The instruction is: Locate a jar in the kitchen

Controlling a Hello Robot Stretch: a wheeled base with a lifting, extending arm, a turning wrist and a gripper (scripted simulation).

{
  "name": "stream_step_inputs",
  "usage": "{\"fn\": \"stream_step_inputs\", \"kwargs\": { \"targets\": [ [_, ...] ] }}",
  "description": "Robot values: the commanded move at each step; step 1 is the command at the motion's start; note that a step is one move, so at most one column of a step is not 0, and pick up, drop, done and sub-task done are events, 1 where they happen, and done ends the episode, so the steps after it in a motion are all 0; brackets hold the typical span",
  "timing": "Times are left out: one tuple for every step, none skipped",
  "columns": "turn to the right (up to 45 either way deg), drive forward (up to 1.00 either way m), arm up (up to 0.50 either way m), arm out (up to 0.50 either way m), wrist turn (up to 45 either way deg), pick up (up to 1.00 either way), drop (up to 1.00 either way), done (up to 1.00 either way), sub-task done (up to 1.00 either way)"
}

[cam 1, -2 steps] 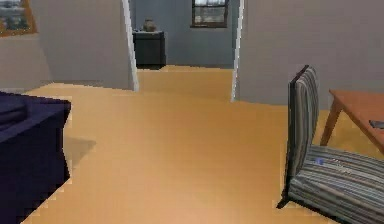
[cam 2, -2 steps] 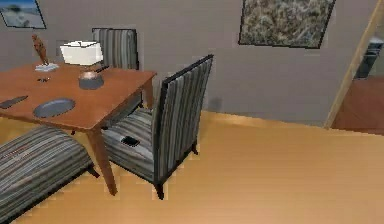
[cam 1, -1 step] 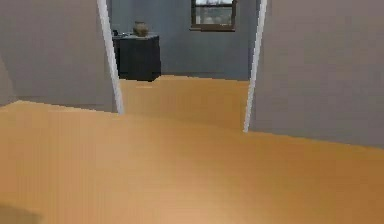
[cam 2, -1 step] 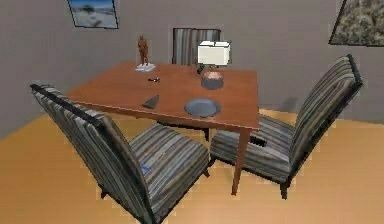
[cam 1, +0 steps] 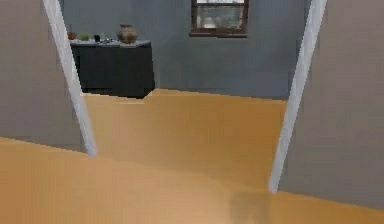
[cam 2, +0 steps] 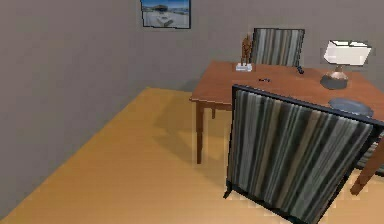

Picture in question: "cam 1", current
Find black kitchen counter cabinet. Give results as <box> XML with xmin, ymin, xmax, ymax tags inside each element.
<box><xmin>69</xmin><ymin>39</ymin><xmax>156</xmax><ymax>100</ymax></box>

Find brown framed window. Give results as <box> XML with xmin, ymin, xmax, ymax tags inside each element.
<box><xmin>188</xmin><ymin>0</ymin><xmax>251</xmax><ymax>38</ymax></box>

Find brown clay jar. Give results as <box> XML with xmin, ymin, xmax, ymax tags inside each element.
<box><xmin>117</xmin><ymin>23</ymin><xmax>139</xmax><ymax>45</ymax></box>

